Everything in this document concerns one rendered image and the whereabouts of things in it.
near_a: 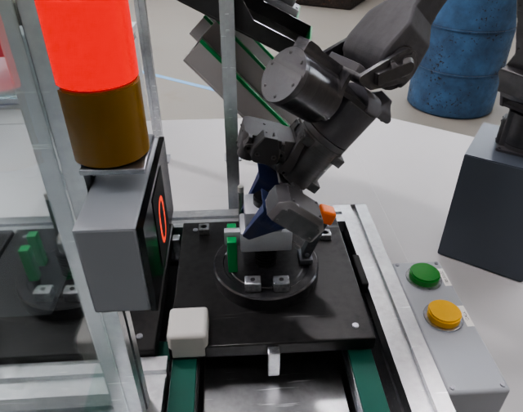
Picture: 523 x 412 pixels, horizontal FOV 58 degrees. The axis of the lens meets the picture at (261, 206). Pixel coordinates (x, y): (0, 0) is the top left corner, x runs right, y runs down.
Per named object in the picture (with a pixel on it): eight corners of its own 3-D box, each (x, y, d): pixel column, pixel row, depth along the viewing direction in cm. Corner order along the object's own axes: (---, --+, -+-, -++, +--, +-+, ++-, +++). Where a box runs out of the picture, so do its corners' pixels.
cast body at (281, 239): (288, 229, 63) (289, 185, 59) (292, 250, 59) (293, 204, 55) (224, 231, 63) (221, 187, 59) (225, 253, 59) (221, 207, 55)
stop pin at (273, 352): (279, 367, 57) (279, 345, 55) (279, 375, 56) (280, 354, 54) (266, 368, 57) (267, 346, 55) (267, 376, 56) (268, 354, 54)
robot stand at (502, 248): (534, 238, 88) (574, 141, 76) (522, 283, 78) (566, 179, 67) (456, 214, 94) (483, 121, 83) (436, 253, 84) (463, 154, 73)
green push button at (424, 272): (431, 271, 67) (434, 261, 66) (442, 292, 64) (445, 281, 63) (404, 273, 67) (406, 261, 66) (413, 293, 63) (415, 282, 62)
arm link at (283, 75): (373, 40, 54) (306, -18, 46) (427, 60, 48) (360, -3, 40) (321, 127, 56) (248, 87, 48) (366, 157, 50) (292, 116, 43)
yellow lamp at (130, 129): (154, 132, 34) (145, 64, 31) (145, 167, 30) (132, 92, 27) (82, 134, 33) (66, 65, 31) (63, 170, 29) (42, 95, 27)
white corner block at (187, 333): (210, 328, 59) (207, 305, 57) (209, 358, 55) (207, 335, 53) (172, 329, 59) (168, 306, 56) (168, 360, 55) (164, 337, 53)
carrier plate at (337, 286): (335, 226, 76) (336, 216, 75) (373, 349, 56) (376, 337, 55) (184, 232, 75) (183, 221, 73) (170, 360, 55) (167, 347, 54)
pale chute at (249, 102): (310, 145, 91) (328, 131, 89) (308, 181, 80) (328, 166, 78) (201, 36, 81) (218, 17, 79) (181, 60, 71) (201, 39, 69)
